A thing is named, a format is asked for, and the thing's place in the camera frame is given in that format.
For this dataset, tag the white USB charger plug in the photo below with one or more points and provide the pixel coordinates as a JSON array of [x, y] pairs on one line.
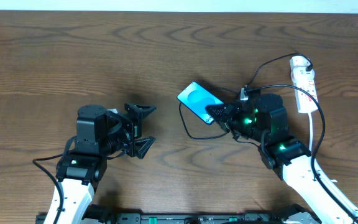
[[301, 61]]

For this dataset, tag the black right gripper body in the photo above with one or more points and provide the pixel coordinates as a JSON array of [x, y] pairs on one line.
[[229, 115]]

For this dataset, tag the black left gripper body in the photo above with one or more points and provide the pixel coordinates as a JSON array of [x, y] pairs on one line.
[[134, 129]]

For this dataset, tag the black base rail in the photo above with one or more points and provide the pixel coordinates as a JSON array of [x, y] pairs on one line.
[[291, 214]]

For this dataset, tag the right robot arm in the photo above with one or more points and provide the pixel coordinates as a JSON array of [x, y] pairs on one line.
[[263, 118]]

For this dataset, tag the blue Galaxy smartphone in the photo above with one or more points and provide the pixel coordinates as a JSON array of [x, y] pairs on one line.
[[196, 99]]

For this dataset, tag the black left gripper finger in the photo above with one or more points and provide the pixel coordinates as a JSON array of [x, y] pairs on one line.
[[142, 146], [137, 112]]

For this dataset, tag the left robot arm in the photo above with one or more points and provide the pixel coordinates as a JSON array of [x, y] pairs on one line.
[[101, 135]]

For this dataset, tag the white power strip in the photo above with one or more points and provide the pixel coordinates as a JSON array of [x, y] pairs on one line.
[[304, 80]]

